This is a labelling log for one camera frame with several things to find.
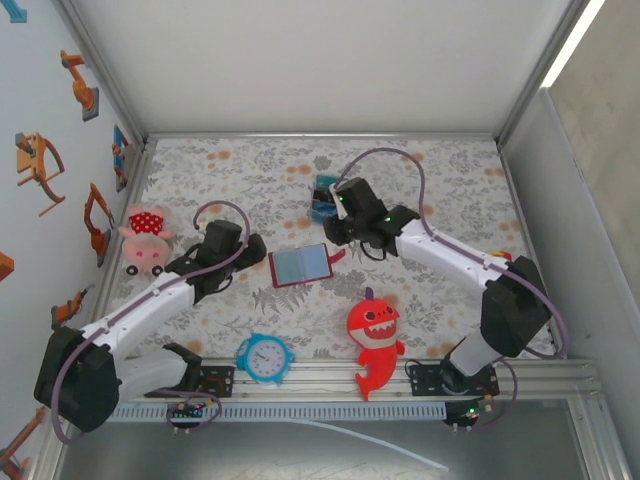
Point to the small red yellow toy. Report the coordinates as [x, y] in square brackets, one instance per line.
[501, 254]

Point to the red shark plush toy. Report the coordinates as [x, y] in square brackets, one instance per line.
[375, 350]

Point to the blue card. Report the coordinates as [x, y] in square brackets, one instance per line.
[320, 210]

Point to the floral table mat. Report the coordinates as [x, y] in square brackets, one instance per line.
[240, 170]

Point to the orange claw gripper wall sticker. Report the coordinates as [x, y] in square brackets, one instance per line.
[27, 160]

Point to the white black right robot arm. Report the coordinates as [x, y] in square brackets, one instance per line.
[450, 250]

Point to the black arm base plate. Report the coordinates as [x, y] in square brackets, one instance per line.
[222, 382]
[422, 380]

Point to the teal card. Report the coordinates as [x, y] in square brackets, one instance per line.
[326, 181]

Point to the white plastic tube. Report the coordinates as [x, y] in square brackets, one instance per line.
[425, 461]

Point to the small circuit board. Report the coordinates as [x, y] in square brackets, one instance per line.
[185, 412]
[467, 415]

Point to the pink plush toy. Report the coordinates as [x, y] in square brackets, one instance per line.
[145, 222]

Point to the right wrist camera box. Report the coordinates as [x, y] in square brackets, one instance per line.
[337, 205]

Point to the blue alarm clock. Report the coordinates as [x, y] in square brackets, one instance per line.
[265, 357]

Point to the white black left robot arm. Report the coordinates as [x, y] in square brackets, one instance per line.
[140, 310]

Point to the black card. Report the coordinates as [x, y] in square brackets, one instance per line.
[321, 194]

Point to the aluminium frame rail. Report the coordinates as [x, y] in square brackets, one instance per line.
[520, 210]
[141, 172]
[320, 135]

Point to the long aluminium base rail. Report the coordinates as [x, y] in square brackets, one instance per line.
[325, 380]

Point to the red leather card holder wallet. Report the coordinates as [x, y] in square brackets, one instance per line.
[300, 265]

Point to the orange block wall sticker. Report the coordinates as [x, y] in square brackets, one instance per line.
[5, 267]

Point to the aluminium frame post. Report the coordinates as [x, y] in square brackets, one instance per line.
[535, 75]
[106, 75]
[52, 450]
[600, 440]

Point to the blue orange machine wall sticker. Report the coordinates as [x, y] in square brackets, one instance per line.
[120, 150]

